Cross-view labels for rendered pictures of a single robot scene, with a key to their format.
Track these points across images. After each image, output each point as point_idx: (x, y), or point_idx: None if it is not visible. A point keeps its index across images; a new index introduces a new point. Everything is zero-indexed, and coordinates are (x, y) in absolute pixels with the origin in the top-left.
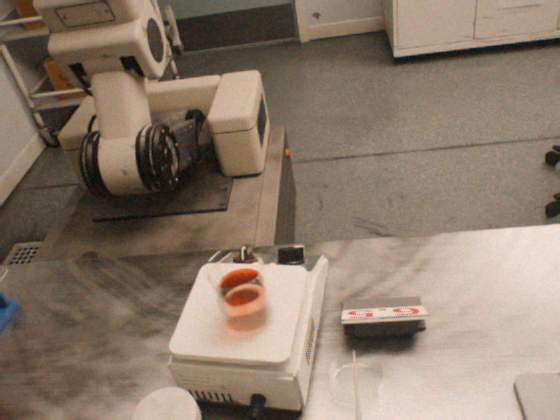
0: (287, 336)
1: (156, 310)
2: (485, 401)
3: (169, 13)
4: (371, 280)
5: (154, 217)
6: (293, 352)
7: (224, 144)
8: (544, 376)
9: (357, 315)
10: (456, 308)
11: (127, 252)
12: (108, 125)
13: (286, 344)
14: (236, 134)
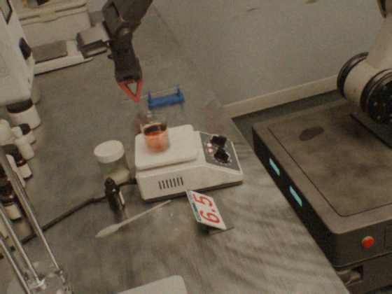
0: (149, 162)
1: None
2: (165, 267)
3: None
4: (242, 204)
5: (377, 138)
6: (149, 171)
7: None
8: (182, 288)
9: (198, 197)
10: (231, 246)
11: (334, 143)
12: (372, 53)
13: (144, 163)
14: None
